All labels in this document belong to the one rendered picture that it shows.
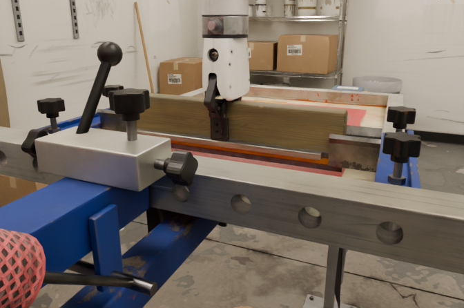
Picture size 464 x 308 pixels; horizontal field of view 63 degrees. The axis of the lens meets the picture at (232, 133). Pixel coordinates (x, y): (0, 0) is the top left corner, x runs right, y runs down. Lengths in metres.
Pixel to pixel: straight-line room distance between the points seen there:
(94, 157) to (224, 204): 0.13
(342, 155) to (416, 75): 3.72
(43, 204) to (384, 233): 0.30
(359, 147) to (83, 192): 0.39
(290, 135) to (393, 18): 3.69
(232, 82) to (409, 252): 0.36
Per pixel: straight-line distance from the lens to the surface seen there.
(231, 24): 0.61
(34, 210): 0.35
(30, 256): 0.25
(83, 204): 0.35
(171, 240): 0.52
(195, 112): 0.67
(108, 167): 0.37
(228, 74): 0.59
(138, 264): 0.48
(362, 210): 0.35
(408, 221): 0.35
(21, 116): 2.91
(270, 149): 0.61
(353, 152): 0.59
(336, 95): 1.17
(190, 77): 3.86
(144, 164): 0.35
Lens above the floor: 1.19
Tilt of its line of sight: 16 degrees down
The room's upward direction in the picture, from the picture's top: straight up
